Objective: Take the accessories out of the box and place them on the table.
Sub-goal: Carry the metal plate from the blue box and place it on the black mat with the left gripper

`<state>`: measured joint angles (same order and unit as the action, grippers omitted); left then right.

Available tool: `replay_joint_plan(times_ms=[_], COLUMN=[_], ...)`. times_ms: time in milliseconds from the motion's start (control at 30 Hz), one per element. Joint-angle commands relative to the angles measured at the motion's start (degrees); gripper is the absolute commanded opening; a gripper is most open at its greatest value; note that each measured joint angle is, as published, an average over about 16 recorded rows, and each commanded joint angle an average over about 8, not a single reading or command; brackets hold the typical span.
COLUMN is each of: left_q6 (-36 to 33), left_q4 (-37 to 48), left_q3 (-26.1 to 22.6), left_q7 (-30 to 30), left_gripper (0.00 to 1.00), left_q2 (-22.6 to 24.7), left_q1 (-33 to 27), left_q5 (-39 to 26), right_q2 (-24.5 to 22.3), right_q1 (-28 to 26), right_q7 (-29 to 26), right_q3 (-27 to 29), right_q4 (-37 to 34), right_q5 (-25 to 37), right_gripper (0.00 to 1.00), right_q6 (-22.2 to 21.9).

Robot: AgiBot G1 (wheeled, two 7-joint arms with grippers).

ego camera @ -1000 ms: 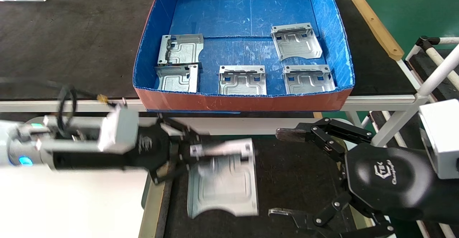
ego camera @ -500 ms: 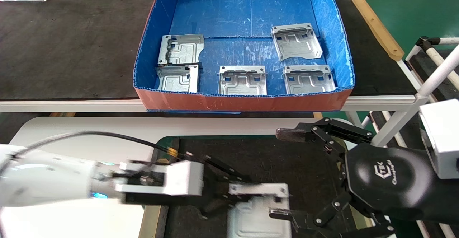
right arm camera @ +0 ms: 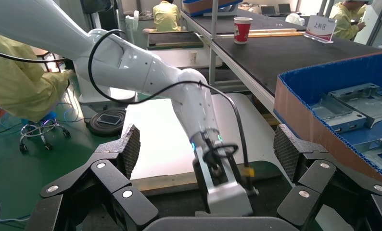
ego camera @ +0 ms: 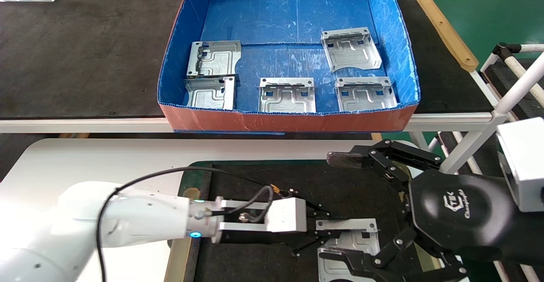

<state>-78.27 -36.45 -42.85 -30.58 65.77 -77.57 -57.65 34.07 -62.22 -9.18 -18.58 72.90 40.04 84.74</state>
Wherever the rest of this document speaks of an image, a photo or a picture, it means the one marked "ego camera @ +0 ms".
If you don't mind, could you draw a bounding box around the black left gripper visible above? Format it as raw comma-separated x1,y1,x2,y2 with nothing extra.
221,192,353,257

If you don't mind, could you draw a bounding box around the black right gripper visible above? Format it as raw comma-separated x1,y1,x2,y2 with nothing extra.
318,140,544,282

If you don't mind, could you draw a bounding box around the stamped metal bracket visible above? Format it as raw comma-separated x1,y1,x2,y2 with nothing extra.
258,77,317,114
320,27,383,73
334,77,398,112
186,40,242,78
317,218,381,282
183,76,237,111

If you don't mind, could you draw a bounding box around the blue corrugated plastic box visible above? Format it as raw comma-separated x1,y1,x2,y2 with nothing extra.
157,0,421,134

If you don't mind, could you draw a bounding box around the small black work mat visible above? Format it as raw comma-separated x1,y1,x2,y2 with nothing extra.
198,162,425,282

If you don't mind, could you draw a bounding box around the black cart surface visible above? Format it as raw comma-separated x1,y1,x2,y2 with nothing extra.
484,59,544,119

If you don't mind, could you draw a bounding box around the white pipe rack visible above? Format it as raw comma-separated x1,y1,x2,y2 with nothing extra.
438,44,544,176

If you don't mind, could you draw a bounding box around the long tan edge strip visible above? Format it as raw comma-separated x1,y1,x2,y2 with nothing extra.
413,0,479,72

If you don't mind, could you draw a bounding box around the black pipe connector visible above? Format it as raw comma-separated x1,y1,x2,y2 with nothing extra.
492,43,521,63

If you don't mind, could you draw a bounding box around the large black table mat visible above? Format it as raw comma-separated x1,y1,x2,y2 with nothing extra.
0,0,493,119

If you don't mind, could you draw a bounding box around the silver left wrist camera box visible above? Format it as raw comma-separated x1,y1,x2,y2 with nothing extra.
266,197,307,234

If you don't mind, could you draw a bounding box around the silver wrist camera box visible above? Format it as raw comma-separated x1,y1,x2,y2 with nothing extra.
496,117,544,213
266,197,307,234

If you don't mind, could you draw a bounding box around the silver camera mount bracket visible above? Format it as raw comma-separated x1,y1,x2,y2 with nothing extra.
215,197,272,232

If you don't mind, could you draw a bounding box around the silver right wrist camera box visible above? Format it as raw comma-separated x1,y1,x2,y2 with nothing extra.
496,117,544,213

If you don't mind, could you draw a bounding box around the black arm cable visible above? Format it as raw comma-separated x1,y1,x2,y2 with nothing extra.
96,166,294,282

